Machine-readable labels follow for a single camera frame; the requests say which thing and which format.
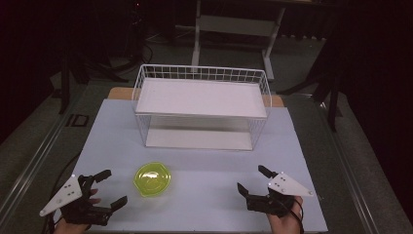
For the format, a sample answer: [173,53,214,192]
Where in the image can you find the black floor socket plate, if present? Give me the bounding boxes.
[65,113,90,128]

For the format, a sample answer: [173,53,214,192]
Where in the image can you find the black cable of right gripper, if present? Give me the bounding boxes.
[289,200,306,234]

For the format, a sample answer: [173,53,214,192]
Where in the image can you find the person's left hand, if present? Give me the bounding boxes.
[53,189,102,234]

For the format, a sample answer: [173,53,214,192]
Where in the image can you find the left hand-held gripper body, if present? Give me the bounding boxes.
[39,174,115,227]

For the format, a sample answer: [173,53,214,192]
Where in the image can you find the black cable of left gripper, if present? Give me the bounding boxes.
[45,150,82,234]

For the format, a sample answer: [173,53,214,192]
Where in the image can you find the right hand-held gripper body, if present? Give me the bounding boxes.
[245,172,316,218]

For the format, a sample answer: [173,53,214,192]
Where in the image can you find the green bowl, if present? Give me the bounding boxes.
[132,162,172,198]

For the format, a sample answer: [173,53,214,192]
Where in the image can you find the white metal desk frame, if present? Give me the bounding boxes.
[190,0,286,82]

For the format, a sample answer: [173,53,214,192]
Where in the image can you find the white wire shelf rack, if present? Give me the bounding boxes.
[131,63,273,152]

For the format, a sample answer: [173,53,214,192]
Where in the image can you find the person's right hand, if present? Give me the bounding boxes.
[267,196,305,234]

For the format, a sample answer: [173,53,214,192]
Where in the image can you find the metal floor rail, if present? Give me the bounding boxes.
[318,101,383,234]
[0,110,77,218]

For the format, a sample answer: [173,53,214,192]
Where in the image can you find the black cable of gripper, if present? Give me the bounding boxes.
[45,150,82,234]
[289,200,306,234]

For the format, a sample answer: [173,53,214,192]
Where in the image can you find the black metal stand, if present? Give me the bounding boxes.
[276,48,346,133]
[57,45,131,115]

